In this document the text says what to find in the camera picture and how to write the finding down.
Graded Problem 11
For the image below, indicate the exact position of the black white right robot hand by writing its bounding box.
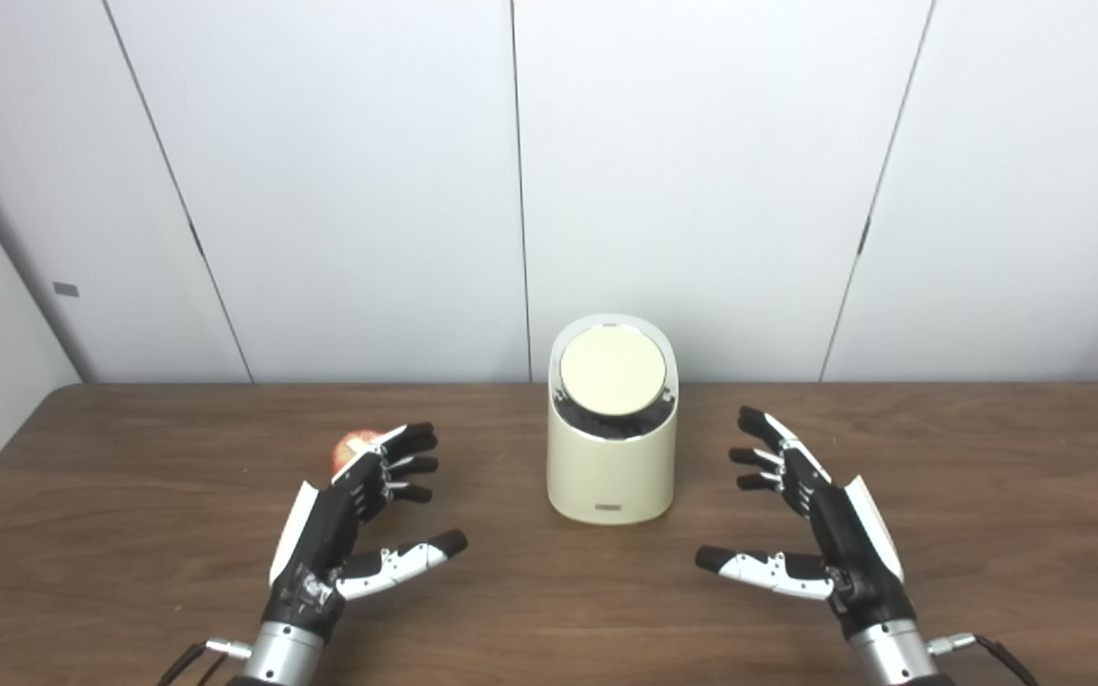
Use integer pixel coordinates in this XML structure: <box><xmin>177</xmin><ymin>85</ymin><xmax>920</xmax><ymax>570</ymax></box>
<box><xmin>695</xmin><ymin>406</ymin><xmax>917</xmax><ymax>641</ymax></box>

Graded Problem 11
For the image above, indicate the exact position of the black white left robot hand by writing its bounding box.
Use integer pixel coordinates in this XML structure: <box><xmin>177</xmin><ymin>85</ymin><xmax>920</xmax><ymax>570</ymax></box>
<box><xmin>263</xmin><ymin>423</ymin><xmax>468</xmax><ymax>641</ymax></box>

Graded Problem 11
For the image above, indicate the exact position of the red apple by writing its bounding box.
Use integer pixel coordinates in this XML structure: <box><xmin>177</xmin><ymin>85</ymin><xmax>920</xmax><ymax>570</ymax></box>
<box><xmin>331</xmin><ymin>430</ymin><xmax>383</xmax><ymax>474</ymax></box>

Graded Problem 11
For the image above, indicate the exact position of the cream round bin lid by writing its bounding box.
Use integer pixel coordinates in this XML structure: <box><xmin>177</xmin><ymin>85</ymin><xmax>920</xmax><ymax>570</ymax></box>
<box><xmin>559</xmin><ymin>325</ymin><xmax>669</xmax><ymax>417</ymax></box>

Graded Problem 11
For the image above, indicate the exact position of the cream-colored bin body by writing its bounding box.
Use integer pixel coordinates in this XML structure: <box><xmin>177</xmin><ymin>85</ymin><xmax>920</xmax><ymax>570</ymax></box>
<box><xmin>546</xmin><ymin>314</ymin><xmax>680</xmax><ymax>526</ymax></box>

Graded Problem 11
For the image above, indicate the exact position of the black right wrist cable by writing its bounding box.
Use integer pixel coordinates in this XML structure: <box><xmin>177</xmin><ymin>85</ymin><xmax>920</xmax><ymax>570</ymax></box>
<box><xmin>928</xmin><ymin>633</ymin><xmax>1041</xmax><ymax>686</ymax></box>

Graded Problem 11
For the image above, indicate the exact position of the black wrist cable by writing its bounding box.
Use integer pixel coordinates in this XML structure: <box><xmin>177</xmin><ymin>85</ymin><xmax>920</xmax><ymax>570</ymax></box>
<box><xmin>928</xmin><ymin>633</ymin><xmax>1041</xmax><ymax>686</ymax></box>
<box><xmin>156</xmin><ymin>640</ymin><xmax>253</xmax><ymax>686</ymax></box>

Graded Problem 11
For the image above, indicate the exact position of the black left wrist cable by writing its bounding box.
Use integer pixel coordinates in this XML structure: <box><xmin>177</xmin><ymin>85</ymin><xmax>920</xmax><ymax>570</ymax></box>
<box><xmin>156</xmin><ymin>640</ymin><xmax>253</xmax><ymax>686</ymax></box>

